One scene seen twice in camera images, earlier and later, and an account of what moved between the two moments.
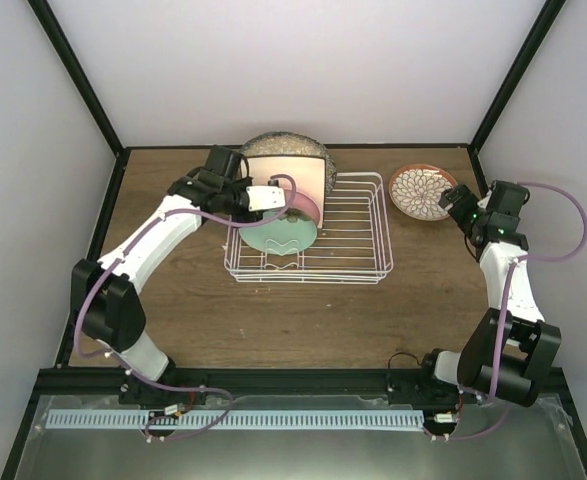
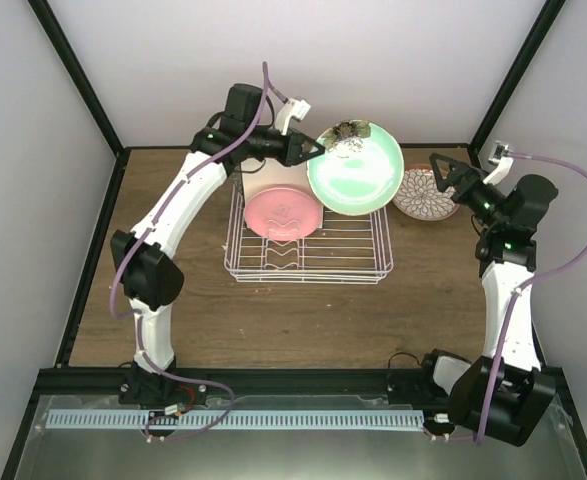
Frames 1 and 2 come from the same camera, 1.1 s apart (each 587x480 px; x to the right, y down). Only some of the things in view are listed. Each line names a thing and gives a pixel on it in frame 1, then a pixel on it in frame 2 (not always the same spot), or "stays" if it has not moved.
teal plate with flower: x=278 y=236 → x=360 y=171
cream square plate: x=308 y=172 stays
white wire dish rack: x=351 y=246 stays
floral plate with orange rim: x=416 y=190 stays
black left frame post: x=70 y=58 stays
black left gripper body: x=230 y=198 → x=280 y=153
